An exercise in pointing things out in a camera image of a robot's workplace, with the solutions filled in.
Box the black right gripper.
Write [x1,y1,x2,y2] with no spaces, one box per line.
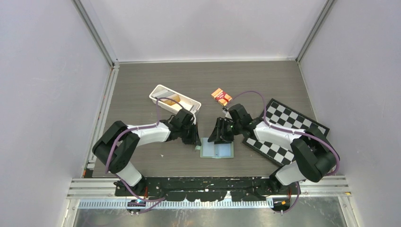
[208,117,242,145]

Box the mint green card holder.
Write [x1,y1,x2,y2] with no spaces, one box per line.
[195,138,234,159]

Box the gold credit card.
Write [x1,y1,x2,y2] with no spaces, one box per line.
[161,95,181,106]

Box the white rectangular plastic tray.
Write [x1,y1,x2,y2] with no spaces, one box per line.
[149,84,201,115]

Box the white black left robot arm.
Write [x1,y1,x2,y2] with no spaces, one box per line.
[92,109,201,196]

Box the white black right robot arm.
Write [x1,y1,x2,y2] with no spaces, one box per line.
[208,104,340,194]

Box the grey credit card stack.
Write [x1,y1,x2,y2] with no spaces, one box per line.
[153,89,176,99]

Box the red orange small box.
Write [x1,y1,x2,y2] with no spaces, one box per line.
[211,88,233,106]

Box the black white chessboard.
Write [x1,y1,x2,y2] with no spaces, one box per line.
[243,98,330,166]

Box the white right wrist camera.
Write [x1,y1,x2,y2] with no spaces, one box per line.
[222,107,232,119]

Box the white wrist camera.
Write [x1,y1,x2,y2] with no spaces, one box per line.
[222,107,232,119]
[189,109,198,125]

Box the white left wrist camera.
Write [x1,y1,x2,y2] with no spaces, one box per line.
[189,109,198,125]

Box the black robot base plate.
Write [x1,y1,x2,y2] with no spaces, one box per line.
[114,176,300,202]

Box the aluminium frame rail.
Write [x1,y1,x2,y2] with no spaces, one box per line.
[67,176,351,210]

